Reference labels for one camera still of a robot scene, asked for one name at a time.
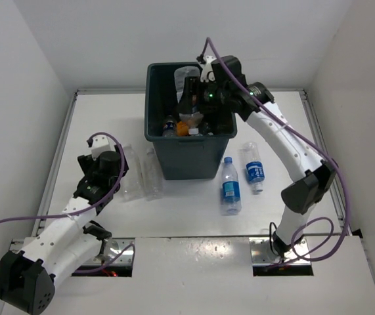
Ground large clear bottle white cap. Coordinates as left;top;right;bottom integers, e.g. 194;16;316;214
121;144;144;201

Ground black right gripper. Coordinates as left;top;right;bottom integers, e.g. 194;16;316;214
177;76;229;114

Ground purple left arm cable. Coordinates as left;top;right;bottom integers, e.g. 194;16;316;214
0;131;137;274

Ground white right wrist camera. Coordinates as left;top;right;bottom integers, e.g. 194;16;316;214
196;55;217;83

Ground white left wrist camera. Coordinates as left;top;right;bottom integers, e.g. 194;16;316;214
88;135;111;160

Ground pepsi bottle in bin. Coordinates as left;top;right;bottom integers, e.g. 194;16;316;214
162;115;177;137

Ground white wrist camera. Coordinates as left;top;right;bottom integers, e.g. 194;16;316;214
88;135;111;160
196;55;217;83

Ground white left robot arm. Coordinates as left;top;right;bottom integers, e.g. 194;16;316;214
0;146;128;314

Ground blue cap water bottle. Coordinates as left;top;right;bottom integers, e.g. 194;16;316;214
221;156;242;215

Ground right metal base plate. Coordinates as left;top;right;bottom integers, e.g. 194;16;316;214
249;236;311;267

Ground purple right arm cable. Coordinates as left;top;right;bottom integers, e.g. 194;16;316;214
201;36;353;268

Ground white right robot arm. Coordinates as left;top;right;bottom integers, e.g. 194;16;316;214
181;54;336;256

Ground dark green plastic bin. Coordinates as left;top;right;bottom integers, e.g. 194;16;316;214
144;62;237;180

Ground small clear bottle white cap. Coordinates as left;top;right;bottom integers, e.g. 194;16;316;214
144;148;163;200

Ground blue label crushed bottle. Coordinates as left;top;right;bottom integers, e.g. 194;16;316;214
240;142;265;194

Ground orange juice bottle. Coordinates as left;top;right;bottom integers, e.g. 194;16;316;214
177;121;191;137

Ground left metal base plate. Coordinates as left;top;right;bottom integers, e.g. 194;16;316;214
81;238;135;268

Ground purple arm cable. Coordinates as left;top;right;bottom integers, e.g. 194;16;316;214
0;131;137;274
201;36;353;268

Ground metal base plate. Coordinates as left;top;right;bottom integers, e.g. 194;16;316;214
249;236;311;267
81;238;135;268

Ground clear bottle orange label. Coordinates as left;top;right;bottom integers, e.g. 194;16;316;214
173;65;206;127

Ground clear bottles in bin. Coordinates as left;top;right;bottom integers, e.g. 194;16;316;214
188;122;213;137

